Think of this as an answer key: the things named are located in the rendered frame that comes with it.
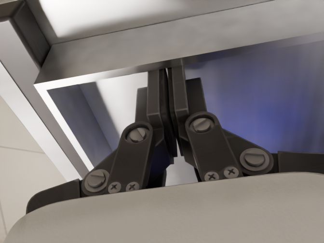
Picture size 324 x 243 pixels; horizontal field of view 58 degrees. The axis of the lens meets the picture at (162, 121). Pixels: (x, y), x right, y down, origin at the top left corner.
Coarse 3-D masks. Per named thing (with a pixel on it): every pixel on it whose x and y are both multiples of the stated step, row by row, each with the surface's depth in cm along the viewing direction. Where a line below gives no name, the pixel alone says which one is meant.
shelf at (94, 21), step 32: (0, 0) 14; (32, 0) 14; (64, 0) 14; (96, 0) 14; (128, 0) 14; (160, 0) 14; (192, 0) 14; (224, 0) 14; (256, 0) 14; (64, 32) 15; (96, 32) 15; (0, 64) 17; (32, 128) 20; (64, 160) 23
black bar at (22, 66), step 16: (16, 0) 14; (0, 16) 13; (16, 16) 13; (32, 16) 14; (0, 32) 13; (16, 32) 13; (32, 32) 14; (0, 48) 14; (16, 48) 14; (32, 48) 14; (48, 48) 16; (16, 64) 14; (32, 64) 14; (16, 80) 15; (32, 80) 15; (32, 96) 16; (48, 112) 17; (48, 128) 18; (64, 144) 19; (80, 160) 20
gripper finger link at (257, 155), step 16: (176, 80) 12; (192, 80) 13; (176, 96) 11; (192, 96) 12; (176, 112) 11; (192, 112) 12; (176, 128) 12; (240, 144) 10; (192, 160) 11; (240, 160) 10; (256, 160) 9; (272, 160) 9
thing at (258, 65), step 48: (288, 0) 14; (96, 48) 14; (144, 48) 14; (192, 48) 13; (240, 48) 12; (288, 48) 16; (48, 96) 14; (96, 96) 18; (240, 96) 18; (288, 96) 18; (96, 144) 19; (288, 144) 22
